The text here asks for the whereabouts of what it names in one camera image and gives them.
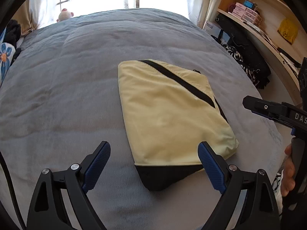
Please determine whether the beige curtain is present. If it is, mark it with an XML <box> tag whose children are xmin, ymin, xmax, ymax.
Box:
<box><xmin>10</xmin><ymin>2</ymin><xmax>36</xmax><ymax>31</ymax></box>

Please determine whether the grey-blue fleece bed blanket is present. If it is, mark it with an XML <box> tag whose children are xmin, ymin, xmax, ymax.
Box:
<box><xmin>0</xmin><ymin>8</ymin><xmax>286</xmax><ymax>230</ymax></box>

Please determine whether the rolled blue floral blanket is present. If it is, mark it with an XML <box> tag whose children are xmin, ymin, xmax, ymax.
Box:
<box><xmin>0</xmin><ymin>29</ymin><xmax>16</xmax><ymax>84</ymax></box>

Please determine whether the white cardboard box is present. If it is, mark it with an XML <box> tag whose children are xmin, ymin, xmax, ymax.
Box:
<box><xmin>203</xmin><ymin>20</ymin><xmax>231</xmax><ymax>44</ymax></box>

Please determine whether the pink drawer organizer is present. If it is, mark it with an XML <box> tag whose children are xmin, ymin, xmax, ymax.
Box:
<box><xmin>231</xmin><ymin>2</ymin><xmax>261</xmax><ymax>25</ymax></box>

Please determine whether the person's right hand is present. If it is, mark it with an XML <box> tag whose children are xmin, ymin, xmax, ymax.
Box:
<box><xmin>281</xmin><ymin>145</ymin><xmax>296</xmax><ymax>197</ymax></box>

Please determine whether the black white patterned cloth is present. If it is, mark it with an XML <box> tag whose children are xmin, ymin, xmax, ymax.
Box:
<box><xmin>222</xmin><ymin>44</ymin><xmax>259</xmax><ymax>87</ymax></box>

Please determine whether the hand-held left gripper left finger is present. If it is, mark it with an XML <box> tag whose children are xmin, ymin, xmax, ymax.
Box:
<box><xmin>26</xmin><ymin>141</ymin><xmax>111</xmax><ymax>230</ymax></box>

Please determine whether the wooden shelf desk unit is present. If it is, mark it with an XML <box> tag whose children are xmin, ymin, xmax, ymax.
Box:
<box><xmin>204</xmin><ymin>0</ymin><xmax>307</xmax><ymax>106</ymax></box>

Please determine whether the black white printed cloth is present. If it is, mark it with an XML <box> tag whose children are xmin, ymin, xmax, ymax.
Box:
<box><xmin>272</xmin><ymin>170</ymin><xmax>285</xmax><ymax>211</ymax></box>

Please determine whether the black bag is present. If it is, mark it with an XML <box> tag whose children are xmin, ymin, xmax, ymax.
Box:
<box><xmin>215</xmin><ymin>13</ymin><xmax>271</xmax><ymax>89</ymax></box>

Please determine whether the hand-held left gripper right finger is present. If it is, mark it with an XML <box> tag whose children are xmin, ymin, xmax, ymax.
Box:
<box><xmin>197</xmin><ymin>141</ymin><xmax>281</xmax><ymax>230</ymax></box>

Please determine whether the yellow cloth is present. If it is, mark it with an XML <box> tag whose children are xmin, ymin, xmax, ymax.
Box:
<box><xmin>278</xmin><ymin>18</ymin><xmax>299</xmax><ymax>45</ymax></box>

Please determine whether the green and black hooded jacket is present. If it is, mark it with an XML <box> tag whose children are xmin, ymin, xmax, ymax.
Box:
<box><xmin>117</xmin><ymin>59</ymin><xmax>240</xmax><ymax>192</ymax></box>

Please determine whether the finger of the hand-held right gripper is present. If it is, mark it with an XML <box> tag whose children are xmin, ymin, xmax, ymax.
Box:
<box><xmin>270</xmin><ymin>114</ymin><xmax>293</xmax><ymax>127</ymax></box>
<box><xmin>242</xmin><ymin>96</ymin><xmax>288</xmax><ymax>118</ymax></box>

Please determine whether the small plush toy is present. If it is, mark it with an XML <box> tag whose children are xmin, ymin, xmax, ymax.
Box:
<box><xmin>56</xmin><ymin>8</ymin><xmax>73</xmax><ymax>22</ymax></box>

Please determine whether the dark clothes pile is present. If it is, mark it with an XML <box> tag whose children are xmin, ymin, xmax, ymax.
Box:
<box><xmin>5</xmin><ymin>20</ymin><xmax>22</xmax><ymax>51</ymax></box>

